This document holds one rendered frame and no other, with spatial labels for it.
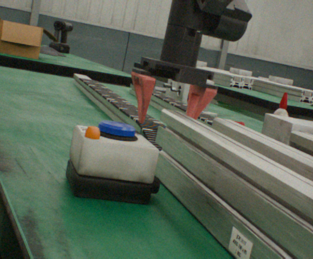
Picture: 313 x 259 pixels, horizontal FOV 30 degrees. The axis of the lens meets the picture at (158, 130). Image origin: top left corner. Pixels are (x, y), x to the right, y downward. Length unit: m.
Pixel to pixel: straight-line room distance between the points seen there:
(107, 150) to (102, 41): 11.51
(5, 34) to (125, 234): 2.34
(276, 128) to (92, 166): 0.36
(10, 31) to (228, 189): 2.35
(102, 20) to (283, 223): 11.68
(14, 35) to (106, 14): 9.32
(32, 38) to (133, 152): 2.25
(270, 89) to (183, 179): 3.52
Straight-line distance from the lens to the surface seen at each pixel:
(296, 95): 3.87
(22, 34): 2.81
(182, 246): 0.50
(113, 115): 1.19
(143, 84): 0.85
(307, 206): 0.40
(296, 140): 0.81
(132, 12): 12.25
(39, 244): 0.45
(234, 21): 0.92
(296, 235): 0.41
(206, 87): 0.88
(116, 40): 12.16
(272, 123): 0.88
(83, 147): 0.57
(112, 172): 0.58
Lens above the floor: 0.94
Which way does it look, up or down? 8 degrees down
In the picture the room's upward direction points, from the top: 11 degrees clockwise
